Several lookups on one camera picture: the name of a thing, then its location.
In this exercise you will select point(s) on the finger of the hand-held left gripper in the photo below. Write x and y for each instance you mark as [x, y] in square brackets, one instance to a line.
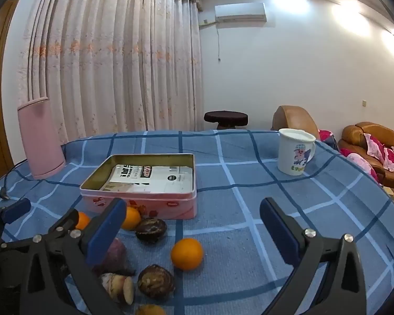
[16, 210]
[65, 221]

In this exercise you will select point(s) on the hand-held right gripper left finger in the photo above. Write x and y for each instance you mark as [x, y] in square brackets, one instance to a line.
[106, 233]

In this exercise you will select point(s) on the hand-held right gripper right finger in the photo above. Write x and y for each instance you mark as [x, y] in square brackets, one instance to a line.
[279, 233]

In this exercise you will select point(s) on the orange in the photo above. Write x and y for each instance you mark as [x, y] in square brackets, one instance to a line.
[133, 218]
[83, 221]
[187, 254]

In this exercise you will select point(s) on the purple round fruit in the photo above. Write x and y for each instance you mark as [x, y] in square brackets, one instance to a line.
[116, 256]

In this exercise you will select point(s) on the dark brown passion fruit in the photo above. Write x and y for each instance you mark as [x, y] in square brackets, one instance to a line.
[151, 229]

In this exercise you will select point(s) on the pink tin box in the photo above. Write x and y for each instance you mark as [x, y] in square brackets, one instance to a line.
[164, 206]

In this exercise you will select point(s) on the small green fruit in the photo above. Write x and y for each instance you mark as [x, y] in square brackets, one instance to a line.
[156, 282]

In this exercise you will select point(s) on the yellowish green round fruit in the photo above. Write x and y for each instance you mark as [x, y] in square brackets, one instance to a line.
[150, 311]

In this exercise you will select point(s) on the blue plaid tablecloth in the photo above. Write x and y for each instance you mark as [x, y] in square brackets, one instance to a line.
[233, 203]

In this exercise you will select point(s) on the printed paper packet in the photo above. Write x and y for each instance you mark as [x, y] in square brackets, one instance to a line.
[157, 177]

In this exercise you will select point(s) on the pink cylindrical appliance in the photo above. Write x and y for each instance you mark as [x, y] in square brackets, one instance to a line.
[41, 137]

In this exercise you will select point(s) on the white cartoon mug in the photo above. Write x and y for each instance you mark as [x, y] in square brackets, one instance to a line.
[290, 151]

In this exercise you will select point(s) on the pink floral blanket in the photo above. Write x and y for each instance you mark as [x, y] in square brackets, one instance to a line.
[361, 164]
[387, 154]

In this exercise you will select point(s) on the brown leather armchair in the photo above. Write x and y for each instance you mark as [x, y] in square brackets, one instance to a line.
[295, 118]

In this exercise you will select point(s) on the dark round stool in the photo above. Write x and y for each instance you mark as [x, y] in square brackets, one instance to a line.
[225, 117]

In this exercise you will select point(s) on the brown leather sofa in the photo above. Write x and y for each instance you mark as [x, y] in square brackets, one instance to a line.
[358, 130]

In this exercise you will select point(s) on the pink floral curtain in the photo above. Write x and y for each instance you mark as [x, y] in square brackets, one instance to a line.
[118, 55]

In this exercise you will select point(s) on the white air conditioner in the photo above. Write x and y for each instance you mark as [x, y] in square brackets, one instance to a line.
[239, 11]

